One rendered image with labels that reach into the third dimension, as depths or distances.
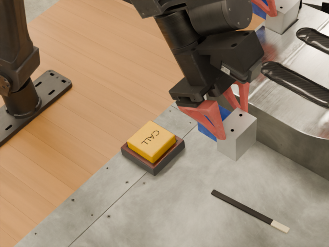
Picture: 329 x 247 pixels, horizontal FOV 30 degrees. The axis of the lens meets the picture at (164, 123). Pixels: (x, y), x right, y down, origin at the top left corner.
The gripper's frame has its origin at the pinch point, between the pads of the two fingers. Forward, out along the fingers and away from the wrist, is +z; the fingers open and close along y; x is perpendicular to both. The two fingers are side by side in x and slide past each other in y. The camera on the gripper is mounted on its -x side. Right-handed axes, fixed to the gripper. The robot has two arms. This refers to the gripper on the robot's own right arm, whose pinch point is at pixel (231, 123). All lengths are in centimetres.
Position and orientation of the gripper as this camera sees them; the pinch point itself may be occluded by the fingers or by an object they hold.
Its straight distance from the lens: 89.9
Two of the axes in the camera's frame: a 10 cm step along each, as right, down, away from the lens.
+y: 6.6, -6.1, 4.4
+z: 4.5, 7.9, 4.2
